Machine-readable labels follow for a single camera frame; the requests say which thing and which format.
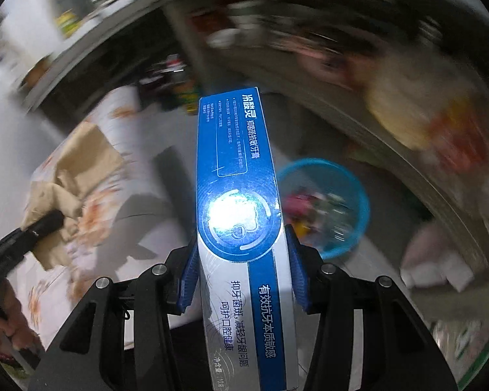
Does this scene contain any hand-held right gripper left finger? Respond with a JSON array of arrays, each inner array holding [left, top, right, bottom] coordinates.
[[26, 241, 206, 391]]

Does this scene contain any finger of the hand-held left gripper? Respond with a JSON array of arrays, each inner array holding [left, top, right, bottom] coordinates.
[[20, 210, 66, 240]]

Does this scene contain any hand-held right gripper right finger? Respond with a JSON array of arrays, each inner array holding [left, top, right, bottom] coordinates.
[[285, 226, 459, 391]]

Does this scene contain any clear plastic bag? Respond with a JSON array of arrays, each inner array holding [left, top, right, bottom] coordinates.
[[310, 187, 359, 245]]

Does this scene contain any brown paper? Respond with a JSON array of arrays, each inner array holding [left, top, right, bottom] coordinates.
[[22, 124, 128, 271]]

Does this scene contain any blue plastic mesh basket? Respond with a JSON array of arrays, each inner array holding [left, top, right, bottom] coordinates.
[[276, 158, 371, 260]]

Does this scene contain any blue white toothpaste box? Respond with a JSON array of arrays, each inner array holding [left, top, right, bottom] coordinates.
[[196, 85, 301, 391]]

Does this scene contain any person's left hand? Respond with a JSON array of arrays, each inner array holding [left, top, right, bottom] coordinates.
[[0, 281, 43, 353]]

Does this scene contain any floral plastic tablecloth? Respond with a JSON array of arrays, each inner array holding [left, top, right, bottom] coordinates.
[[0, 85, 200, 351]]

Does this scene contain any white printed bag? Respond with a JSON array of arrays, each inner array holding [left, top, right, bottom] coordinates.
[[399, 224, 475, 292]]

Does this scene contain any copper basin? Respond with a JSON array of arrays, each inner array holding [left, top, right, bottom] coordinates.
[[24, 59, 53, 86]]

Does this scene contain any beige wicker table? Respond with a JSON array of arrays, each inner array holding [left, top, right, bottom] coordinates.
[[265, 77, 489, 278]]

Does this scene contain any yellow cooking oil bottle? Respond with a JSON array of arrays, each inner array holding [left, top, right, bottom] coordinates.
[[173, 75, 200, 115]]

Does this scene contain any plastic bag with yellow flatbread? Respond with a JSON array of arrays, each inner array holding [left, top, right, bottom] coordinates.
[[364, 69, 441, 149]]

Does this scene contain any yellow dish soap bottle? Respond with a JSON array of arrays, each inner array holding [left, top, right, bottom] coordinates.
[[57, 12, 80, 35]]

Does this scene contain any plastic bag with red contents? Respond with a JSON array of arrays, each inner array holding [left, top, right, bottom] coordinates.
[[424, 102, 485, 164]]

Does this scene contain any grey concrete kitchen counter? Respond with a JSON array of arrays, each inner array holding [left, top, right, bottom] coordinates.
[[18, 0, 489, 115]]

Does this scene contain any pink plastic basin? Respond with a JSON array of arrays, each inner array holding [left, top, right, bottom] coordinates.
[[297, 45, 376, 90]]

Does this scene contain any single white bowl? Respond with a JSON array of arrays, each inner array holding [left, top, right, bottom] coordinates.
[[206, 28, 245, 50]]

